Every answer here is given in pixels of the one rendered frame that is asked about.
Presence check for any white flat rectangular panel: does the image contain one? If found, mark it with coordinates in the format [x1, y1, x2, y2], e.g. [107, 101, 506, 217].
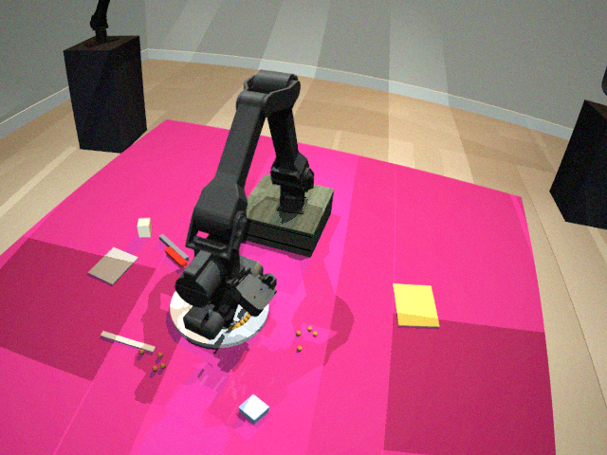
[87, 247, 138, 285]

